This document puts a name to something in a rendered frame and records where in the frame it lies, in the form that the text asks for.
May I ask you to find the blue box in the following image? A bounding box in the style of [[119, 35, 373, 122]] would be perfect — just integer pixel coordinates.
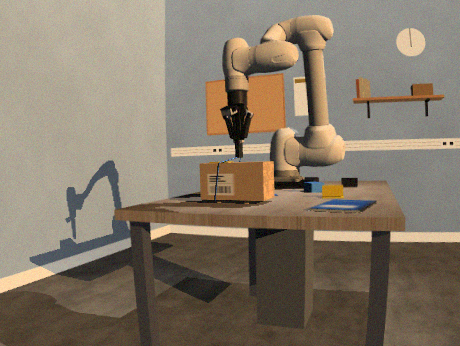
[[304, 182, 324, 193]]

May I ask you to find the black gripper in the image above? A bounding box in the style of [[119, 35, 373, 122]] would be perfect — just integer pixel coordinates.
[[223, 91, 254, 158]]

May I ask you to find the blue notebook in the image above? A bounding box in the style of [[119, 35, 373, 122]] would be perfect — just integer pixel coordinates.
[[309, 199, 377, 213]]

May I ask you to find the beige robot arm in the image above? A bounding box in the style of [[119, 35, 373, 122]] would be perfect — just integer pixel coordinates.
[[222, 15, 345, 182]]

